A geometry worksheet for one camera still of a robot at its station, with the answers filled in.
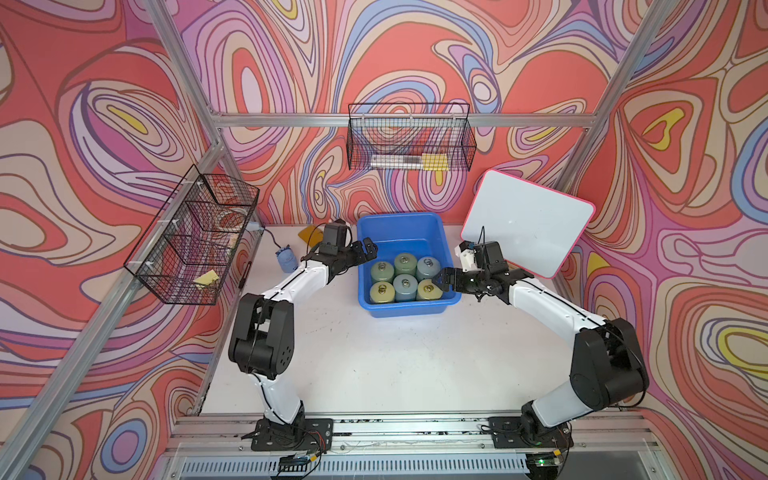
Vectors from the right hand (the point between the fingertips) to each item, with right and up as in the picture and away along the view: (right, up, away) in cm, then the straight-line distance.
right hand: (446, 288), depth 88 cm
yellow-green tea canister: (-5, -1, +2) cm, 6 cm away
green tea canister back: (-12, +7, +9) cm, 16 cm away
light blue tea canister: (-5, +6, +7) cm, 11 cm away
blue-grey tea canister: (-12, 0, +2) cm, 12 cm away
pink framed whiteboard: (+29, +19, +4) cm, 35 cm away
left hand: (-23, +11, +5) cm, 26 cm away
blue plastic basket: (-5, +18, +22) cm, 29 cm away
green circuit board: (-41, -41, -17) cm, 60 cm away
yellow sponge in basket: (-62, +4, -17) cm, 64 cm away
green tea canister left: (-19, +5, +7) cm, 21 cm away
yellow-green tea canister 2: (-19, -1, +2) cm, 19 cm away
